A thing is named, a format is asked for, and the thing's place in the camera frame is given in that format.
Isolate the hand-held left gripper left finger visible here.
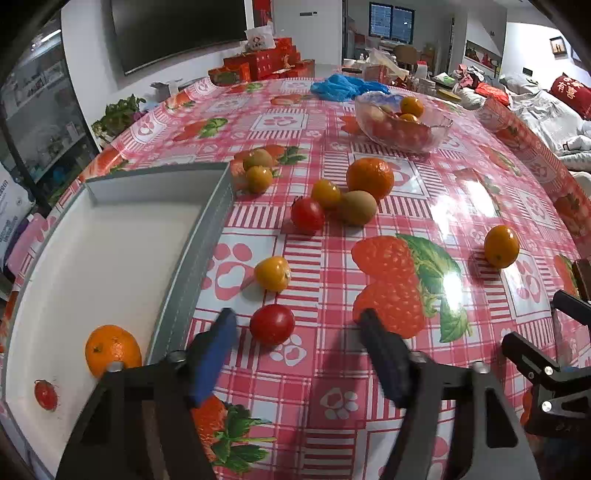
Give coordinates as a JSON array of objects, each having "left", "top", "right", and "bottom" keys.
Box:
[{"left": 55, "top": 308, "right": 237, "bottom": 480}]

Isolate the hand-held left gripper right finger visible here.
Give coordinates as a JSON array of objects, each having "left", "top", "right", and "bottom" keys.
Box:
[{"left": 359, "top": 308, "right": 541, "bottom": 480}]

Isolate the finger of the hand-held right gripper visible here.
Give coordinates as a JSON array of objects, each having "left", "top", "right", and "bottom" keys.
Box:
[
  {"left": 551, "top": 259, "right": 591, "bottom": 365},
  {"left": 502, "top": 331, "right": 591, "bottom": 437}
]

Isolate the red tomato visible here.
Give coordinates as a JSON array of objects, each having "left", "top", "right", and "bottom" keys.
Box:
[
  {"left": 34, "top": 379, "right": 59, "bottom": 411},
  {"left": 250, "top": 304, "right": 296, "bottom": 347},
  {"left": 290, "top": 196, "right": 325, "bottom": 234}
]

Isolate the orange mandarin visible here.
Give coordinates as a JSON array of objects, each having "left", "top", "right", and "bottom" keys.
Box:
[
  {"left": 346, "top": 157, "right": 395, "bottom": 201},
  {"left": 84, "top": 324, "right": 143, "bottom": 380}
]

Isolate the grey box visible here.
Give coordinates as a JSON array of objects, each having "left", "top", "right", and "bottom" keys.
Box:
[{"left": 0, "top": 161, "right": 236, "bottom": 480}]

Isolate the yellow kumquat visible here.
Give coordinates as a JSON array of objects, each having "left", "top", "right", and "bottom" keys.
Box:
[
  {"left": 245, "top": 165, "right": 273, "bottom": 194},
  {"left": 254, "top": 256, "right": 292, "bottom": 293},
  {"left": 311, "top": 179, "right": 343, "bottom": 210},
  {"left": 483, "top": 224, "right": 520, "bottom": 269}
]

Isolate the grey bedding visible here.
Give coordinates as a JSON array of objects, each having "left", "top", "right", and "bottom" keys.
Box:
[{"left": 501, "top": 74, "right": 591, "bottom": 171}]

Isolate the red printed pillow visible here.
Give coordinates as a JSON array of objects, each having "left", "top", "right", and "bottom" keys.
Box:
[{"left": 549, "top": 74, "right": 591, "bottom": 120}]

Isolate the glass bowl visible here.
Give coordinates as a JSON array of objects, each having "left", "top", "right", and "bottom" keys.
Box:
[{"left": 354, "top": 91, "right": 454, "bottom": 154}]

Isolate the red fruit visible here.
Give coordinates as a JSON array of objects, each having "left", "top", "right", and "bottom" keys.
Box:
[{"left": 369, "top": 121, "right": 432, "bottom": 147}]

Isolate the green potted plant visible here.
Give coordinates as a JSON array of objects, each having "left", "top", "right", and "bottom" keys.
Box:
[{"left": 91, "top": 95, "right": 147, "bottom": 139}]

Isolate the open white carton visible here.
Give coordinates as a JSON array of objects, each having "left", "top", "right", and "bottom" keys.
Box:
[{"left": 150, "top": 79, "right": 192, "bottom": 99}]

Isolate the blue plastic bag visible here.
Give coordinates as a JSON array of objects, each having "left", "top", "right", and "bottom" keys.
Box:
[{"left": 310, "top": 75, "right": 392, "bottom": 103}]

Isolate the glass door cabinet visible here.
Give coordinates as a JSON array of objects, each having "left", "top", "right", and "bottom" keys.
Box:
[{"left": 0, "top": 28, "right": 100, "bottom": 217}]

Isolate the stack of red gift boxes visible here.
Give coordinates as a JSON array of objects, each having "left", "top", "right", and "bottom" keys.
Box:
[{"left": 208, "top": 37, "right": 316, "bottom": 88}]

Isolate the beige paper bag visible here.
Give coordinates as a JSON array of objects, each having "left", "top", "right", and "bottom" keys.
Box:
[{"left": 365, "top": 48, "right": 409, "bottom": 81}]

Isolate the black television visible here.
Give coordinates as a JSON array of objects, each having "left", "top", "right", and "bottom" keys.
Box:
[{"left": 110, "top": 0, "right": 249, "bottom": 75}]

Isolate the dark window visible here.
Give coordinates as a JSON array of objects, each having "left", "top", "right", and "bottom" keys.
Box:
[{"left": 369, "top": 2, "right": 414, "bottom": 41}]

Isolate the wall painting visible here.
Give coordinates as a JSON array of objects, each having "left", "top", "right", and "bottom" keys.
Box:
[{"left": 465, "top": 41, "right": 502, "bottom": 70}]

